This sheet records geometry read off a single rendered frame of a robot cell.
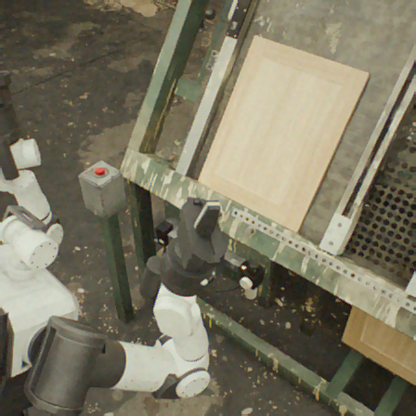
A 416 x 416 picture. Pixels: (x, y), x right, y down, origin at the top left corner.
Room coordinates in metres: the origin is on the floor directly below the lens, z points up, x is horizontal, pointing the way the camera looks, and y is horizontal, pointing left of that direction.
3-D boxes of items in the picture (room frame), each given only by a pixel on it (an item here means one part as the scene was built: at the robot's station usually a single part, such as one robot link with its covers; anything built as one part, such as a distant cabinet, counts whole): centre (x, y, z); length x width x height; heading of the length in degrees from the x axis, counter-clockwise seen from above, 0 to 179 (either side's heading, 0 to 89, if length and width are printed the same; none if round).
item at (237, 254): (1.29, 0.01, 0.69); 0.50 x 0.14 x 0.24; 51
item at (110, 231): (1.51, 0.40, 0.38); 0.06 x 0.06 x 0.75; 51
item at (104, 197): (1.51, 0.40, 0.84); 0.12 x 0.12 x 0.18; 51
